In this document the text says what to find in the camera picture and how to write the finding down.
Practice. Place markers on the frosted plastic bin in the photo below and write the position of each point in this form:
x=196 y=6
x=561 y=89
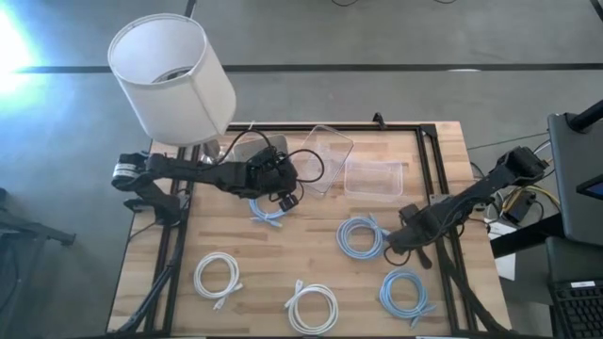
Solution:
x=249 y=148

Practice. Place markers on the white lamp shade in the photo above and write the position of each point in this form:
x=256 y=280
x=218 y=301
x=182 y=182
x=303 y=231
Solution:
x=188 y=103

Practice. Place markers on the white paper sheet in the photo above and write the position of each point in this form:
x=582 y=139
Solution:
x=500 y=230
x=506 y=268

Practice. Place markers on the black floor stand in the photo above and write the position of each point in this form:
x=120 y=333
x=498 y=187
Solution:
x=28 y=230

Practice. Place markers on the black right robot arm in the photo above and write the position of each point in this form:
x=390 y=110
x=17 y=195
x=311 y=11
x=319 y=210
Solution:
x=476 y=190

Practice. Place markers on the black clamp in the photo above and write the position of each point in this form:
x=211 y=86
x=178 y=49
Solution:
x=379 y=120

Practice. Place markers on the black table frame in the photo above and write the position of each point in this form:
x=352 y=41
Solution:
x=426 y=160

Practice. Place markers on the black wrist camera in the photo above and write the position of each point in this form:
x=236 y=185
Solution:
x=409 y=213
x=288 y=202

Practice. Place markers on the turned lamp stand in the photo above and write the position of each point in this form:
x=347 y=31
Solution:
x=210 y=151

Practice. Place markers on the black keyboard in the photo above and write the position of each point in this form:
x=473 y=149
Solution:
x=579 y=311

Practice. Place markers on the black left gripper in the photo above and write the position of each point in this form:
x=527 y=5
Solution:
x=271 y=176

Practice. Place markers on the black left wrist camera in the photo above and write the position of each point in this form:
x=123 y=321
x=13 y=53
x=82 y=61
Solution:
x=288 y=202

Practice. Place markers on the grey monitor back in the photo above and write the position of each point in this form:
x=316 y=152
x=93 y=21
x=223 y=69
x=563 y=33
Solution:
x=575 y=165

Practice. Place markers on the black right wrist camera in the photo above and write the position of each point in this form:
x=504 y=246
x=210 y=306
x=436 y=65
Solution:
x=409 y=213

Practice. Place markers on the black power adapter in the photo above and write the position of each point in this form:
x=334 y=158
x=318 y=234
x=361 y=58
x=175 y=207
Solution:
x=520 y=209

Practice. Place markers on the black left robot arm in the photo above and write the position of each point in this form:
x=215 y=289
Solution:
x=188 y=167

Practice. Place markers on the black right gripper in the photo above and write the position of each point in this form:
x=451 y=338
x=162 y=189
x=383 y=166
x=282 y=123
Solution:
x=417 y=233

